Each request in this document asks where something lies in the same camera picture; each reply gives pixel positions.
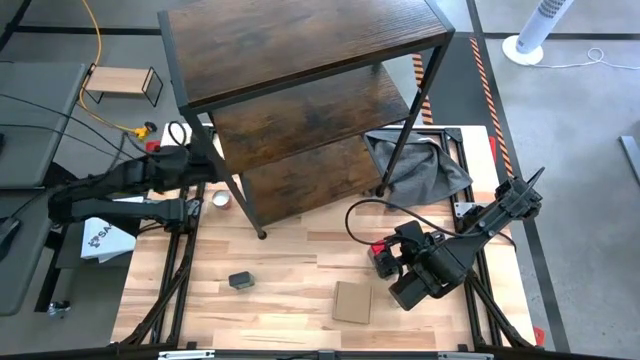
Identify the red smoked paprika tin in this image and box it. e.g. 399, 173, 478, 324
368, 239, 401, 280

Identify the brown cardboard box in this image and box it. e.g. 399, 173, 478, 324
332, 280, 374, 325

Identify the small black box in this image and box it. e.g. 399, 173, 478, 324
228, 270, 256, 291

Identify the black aluminium table frame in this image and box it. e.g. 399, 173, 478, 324
0, 127, 640, 360

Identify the grey cloth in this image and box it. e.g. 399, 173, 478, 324
363, 128, 474, 207

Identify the grey desk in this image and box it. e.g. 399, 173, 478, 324
0, 60, 89, 190
0, 189, 62, 317

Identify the white cable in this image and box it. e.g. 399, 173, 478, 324
529, 47, 640, 71

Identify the white tower fan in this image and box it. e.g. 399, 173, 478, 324
501, 0, 576, 67

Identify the white printed paper bag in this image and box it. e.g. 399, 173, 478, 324
79, 195, 146, 264

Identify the yellow plug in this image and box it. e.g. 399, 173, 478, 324
133, 121, 158, 142

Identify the small metal clip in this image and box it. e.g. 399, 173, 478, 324
47, 299, 72, 319

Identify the yellow cable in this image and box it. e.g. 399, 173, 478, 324
77, 0, 146, 135

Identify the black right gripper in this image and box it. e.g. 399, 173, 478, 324
379, 234, 431, 281

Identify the three-tier wood metal shelf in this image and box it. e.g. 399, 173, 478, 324
157, 0, 456, 240

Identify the small wooden wire-frame stand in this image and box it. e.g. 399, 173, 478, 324
81, 63, 165, 109

